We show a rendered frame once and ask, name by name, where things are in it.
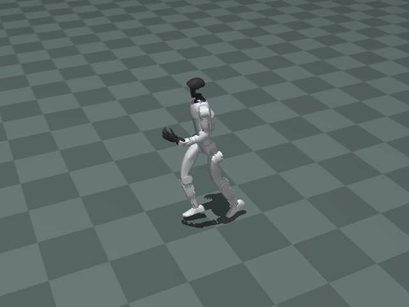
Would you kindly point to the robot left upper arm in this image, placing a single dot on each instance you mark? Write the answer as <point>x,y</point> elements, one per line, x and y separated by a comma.
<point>204,114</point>

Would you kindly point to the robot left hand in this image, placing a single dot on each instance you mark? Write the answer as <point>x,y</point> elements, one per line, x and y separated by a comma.
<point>171,136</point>

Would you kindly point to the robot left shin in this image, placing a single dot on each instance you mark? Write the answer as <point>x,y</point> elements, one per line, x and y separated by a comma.
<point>228,193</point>

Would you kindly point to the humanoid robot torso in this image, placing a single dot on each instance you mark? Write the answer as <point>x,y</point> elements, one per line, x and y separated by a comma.
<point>208,144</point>

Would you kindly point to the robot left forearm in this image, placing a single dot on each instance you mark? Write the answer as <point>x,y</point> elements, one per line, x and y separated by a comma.
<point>195,139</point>

